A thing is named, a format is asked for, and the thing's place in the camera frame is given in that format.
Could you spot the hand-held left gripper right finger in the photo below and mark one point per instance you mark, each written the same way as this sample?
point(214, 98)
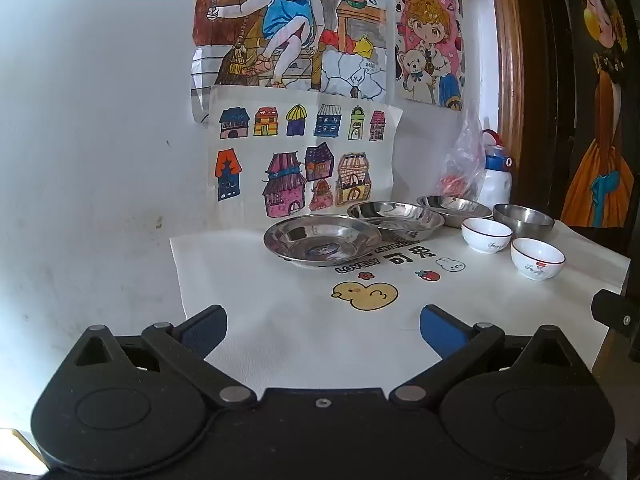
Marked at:
point(440, 330)

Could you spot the girl with teddy drawing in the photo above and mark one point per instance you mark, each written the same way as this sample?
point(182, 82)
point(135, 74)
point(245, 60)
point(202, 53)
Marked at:
point(430, 35)

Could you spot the white printed tablecloth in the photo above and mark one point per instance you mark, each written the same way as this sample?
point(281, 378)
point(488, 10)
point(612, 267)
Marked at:
point(300, 320)

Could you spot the colourful houses drawing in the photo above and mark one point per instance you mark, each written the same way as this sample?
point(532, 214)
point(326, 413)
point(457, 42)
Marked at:
point(260, 160)

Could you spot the brown wooden door frame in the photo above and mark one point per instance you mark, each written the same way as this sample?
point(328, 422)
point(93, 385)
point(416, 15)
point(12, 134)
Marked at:
point(505, 60)

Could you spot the stainless steel plate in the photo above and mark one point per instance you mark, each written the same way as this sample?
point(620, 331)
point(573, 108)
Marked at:
point(400, 215)
point(455, 207)
point(320, 240)

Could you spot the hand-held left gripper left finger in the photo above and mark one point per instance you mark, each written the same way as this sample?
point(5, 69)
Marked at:
point(205, 329)

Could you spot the white red-rimmed bowl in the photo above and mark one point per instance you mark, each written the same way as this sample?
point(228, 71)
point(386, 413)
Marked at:
point(537, 260)
point(486, 237)

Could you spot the white bottle blue lid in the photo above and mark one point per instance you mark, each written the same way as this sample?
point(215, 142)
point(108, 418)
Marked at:
point(495, 185)

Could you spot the stainless steel bowl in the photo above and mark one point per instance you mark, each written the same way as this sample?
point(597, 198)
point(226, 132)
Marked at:
point(525, 222)

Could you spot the clear plastic bag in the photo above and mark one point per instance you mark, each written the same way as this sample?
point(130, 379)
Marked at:
point(462, 160)

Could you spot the child with fan drawing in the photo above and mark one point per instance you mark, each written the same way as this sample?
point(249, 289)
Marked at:
point(285, 10)

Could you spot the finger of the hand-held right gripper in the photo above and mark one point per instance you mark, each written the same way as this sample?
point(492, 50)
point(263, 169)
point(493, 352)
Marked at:
point(617, 312)

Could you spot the orange dress figure painting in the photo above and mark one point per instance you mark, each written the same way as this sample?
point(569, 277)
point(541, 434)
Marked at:
point(605, 160)

